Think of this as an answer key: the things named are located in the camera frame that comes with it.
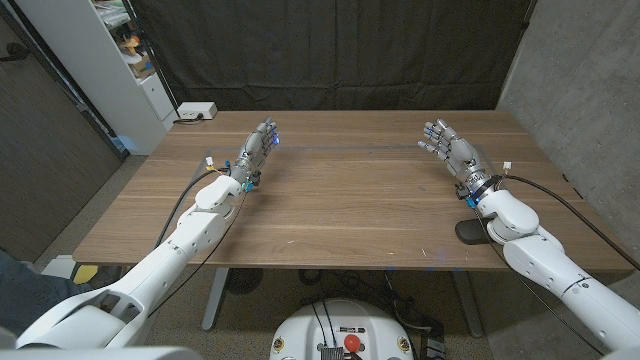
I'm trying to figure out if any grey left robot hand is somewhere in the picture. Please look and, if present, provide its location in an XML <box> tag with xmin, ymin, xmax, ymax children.
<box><xmin>230</xmin><ymin>117</ymin><xmax>280</xmax><ymax>194</ymax></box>

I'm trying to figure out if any white power strip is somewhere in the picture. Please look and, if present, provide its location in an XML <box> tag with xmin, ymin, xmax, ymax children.
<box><xmin>177</xmin><ymin>101</ymin><xmax>219</xmax><ymax>121</ymax></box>

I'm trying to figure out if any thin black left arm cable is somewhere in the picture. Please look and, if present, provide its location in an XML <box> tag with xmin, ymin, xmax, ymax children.
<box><xmin>148</xmin><ymin>193</ymin><xmax>249</xmax><ymax>319</ymax></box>

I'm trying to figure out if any black door handle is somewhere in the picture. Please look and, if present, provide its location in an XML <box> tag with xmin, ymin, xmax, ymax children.
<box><xmin>0</xmin><ymin>42</ymin><xmax>32</xmax><ymax>64</ymax></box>

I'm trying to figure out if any cardboard box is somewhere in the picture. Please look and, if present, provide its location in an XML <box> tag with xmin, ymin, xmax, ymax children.
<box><xmin>127</xmin><ymin>52</ymin><xmax>157</xmax><ymax>79</ymax></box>

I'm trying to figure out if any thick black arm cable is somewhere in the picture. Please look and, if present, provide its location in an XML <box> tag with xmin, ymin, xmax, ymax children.
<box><xmin>152</xmin><ymin>167</ymin><xmax>231</xmax><ymax>251</ymax></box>
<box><xmin>499</xmin><ymin>173</ymin><xmax>640</xmax><ymax>272</ymax></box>

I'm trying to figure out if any black glasses case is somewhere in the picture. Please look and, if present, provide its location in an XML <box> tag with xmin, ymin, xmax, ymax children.
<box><xmin>454</xmin><ymin>218</ymin><xmax>497</xmax><ymax>246</ymax></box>

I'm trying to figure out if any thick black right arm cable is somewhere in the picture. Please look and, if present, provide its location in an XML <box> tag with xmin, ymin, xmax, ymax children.
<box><xmin>499</xmin><ymin>173</ymin><xmax>640</xmax><ymax>272</ymax></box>

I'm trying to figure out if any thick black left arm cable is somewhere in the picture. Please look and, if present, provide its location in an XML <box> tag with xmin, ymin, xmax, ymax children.
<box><xmin>152</xmin><ymin>167</ymin><xmax>231</xmax><ymax>251</ymax></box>

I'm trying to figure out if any yellow object on floor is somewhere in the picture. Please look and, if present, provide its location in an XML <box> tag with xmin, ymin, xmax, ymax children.
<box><xmin>73</xmin><ymin>264</ymin><xmax>100</xmax><ymax>285</ymax></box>

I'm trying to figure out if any grey table leg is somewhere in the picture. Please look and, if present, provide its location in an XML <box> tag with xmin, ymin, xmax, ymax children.
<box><xmin>201</xmin><ymin>268</ymin><xmax>230</xmax><ymax>332</ymax></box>
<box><xmin>452</xmin><ymin>271</ymin><xmax>484</xmax><ymax>339</ymax></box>

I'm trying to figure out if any white robot torso base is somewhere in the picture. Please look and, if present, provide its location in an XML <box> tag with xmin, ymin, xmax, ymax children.
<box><xmin>269</xmin><ymin>298</ymin><xmax>414</xmax><ymax>360</ymax></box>

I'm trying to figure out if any black backdrop curtain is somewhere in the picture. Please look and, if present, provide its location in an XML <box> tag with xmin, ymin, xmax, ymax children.
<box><xmin>127</xmin><ymin>0</ymin><xmax>539</xmax><ymax>112</ymax></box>

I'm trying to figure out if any black round floor fan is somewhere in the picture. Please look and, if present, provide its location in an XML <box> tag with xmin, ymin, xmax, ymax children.
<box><xmin>225</xmin><ymin>268</ymin><xmax>264</xmax><ymax>295</ymax></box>

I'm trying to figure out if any white shelf cabinet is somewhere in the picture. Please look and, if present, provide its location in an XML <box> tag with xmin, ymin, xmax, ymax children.
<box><xmin>14</xmin><ymin>0</ymin><xmax>179</xmax><ymax>156</ymax></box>

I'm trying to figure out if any person leg in jeans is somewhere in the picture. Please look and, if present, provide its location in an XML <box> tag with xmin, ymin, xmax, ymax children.
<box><xmin>0</xmin><ymin>249</ymin><xmax>96</xmax><ymax>342</ymax></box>

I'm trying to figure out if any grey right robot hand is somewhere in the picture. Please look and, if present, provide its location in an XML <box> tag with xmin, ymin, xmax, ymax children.
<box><xmin>417</xmin><ymin>118</ymin><xmax>496</xmax><ymax>202</ymax></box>

